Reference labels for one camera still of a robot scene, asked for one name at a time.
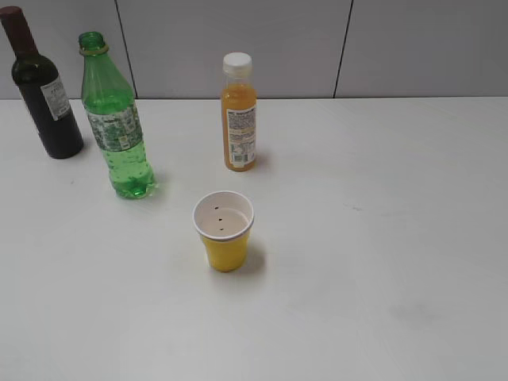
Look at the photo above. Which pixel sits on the yellow paper cup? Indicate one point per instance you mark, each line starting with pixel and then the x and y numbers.
pixel 223 220

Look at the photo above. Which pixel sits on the green sprite bottle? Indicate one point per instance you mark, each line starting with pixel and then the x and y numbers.
pixel 109 102

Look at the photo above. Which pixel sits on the orange juice bottle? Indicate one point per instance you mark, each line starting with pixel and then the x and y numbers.
pixel 238 112

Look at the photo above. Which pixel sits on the dark red wine bottle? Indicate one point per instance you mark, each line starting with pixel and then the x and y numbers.
pixel 41 88

